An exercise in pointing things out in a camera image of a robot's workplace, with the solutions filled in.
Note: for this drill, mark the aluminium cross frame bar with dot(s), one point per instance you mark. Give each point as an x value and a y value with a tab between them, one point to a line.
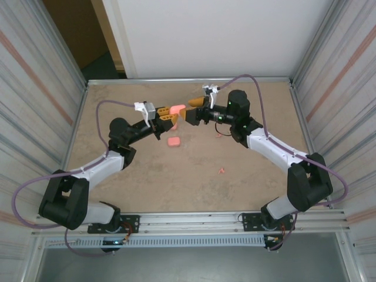
191	80

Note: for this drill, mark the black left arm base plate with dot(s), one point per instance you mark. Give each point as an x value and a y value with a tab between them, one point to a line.
132	220

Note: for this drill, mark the white door frame trim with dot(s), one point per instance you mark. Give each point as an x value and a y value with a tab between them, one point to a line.
122	44

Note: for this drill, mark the aluminium corner post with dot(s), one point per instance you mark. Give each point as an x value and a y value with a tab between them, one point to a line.
62	47
316	41

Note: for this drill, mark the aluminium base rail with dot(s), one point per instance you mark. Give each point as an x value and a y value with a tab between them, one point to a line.
191	223

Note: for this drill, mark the small black electronics box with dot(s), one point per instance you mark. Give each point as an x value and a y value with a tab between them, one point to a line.
116	243
271	241

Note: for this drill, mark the aluminium side frame bar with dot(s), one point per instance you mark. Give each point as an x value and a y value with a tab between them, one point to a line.
302	120
77	117

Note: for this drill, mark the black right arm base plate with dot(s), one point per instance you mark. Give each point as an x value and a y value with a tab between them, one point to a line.
249	224

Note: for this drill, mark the brown wooden door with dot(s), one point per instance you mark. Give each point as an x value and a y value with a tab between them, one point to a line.
73	23

